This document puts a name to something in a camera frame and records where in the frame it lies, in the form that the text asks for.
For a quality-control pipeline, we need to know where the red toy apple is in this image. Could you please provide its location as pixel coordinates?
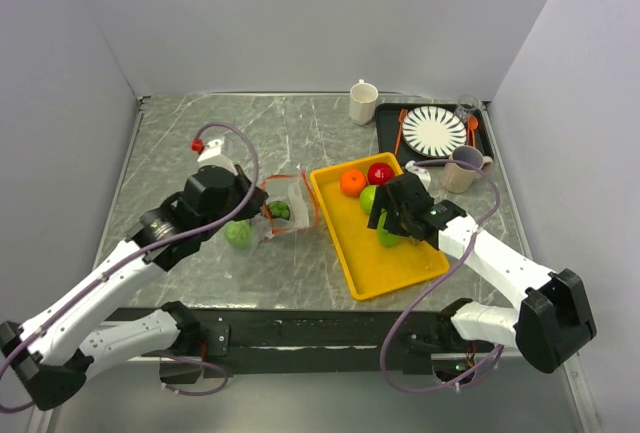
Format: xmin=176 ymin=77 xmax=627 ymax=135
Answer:
xmin=367 ymin=162 xmax=395 ymax=185

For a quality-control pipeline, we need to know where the beige mug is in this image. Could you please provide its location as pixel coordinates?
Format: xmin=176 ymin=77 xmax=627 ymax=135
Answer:
xmin=440 ymin=145 xmax=493 ymax=194

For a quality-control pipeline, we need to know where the orange plastic spoon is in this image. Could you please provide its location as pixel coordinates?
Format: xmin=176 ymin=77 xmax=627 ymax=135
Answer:
xmin=467 ymin=115 xmax=479 ymax=148

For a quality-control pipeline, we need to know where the green toy starfruit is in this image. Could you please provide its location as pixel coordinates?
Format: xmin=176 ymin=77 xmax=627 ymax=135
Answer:
xmin=376 ymin=210 xmax=402 ymax=248

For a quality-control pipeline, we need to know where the yellow plastic tray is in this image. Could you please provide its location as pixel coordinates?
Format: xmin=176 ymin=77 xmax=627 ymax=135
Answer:
xmin=310 ymin=152 xmax=450 ymax=301

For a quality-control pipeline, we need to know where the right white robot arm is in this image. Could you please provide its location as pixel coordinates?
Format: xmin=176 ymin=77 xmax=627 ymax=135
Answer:
xmin=368 ymin=173 xmax=597 ymax=373

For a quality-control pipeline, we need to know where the orange plastic fork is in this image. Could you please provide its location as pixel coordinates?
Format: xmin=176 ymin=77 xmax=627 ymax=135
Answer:
xmin=393 ymin=108 xmax=408 ymax=156

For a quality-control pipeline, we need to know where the bumpy green toy fruit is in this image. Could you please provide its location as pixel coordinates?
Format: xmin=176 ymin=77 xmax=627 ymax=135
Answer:
xmin=225 ymin=220 xmax=253 ymax=250

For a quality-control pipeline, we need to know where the striped white plate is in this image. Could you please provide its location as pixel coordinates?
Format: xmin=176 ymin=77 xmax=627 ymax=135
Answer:
xmin=401 ymin=106 xmax=467 ymax=158

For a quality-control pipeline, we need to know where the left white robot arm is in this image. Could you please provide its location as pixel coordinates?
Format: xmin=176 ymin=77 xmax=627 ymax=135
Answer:
xmin=1 ymin=165 xmax=267 ymax=411

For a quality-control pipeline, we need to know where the orange toy tangerine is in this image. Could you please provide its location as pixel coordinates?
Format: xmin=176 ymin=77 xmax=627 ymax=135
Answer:
xmin=339 ymin=169 xmax=368 ymax=197

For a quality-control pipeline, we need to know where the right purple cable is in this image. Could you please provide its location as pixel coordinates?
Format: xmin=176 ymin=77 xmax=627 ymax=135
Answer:
xmin=379 ymin=158 xmax=502 ymax=394

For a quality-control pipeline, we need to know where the clear glass cup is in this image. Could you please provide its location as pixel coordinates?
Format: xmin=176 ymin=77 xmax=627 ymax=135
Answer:
xmin=454 ymin=94 xmax=479 ymax=123

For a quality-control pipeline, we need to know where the white ceramic mug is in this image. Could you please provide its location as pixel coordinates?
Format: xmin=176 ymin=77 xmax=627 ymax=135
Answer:
xmin=349 ymin=79 xmax=379 ymax=126

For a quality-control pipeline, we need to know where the green toy apple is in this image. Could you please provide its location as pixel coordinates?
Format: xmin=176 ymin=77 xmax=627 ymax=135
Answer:
xmin=359 ymin=185 xmax=377 ymax=215

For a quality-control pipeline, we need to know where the dark purple toy plum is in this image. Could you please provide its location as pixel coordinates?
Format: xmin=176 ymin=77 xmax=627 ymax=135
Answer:
xmin=268 ymin=200 xmax=291 ymax=221

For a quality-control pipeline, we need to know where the clear zip top bag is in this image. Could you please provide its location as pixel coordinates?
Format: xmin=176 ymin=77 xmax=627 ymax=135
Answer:
xmin=223 ymin=169 xmax=321 ymax=254

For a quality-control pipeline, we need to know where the black base beam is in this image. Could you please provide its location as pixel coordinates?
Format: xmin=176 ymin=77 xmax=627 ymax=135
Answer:
xmin=114 ymin=306 xmax=501 ymax=377

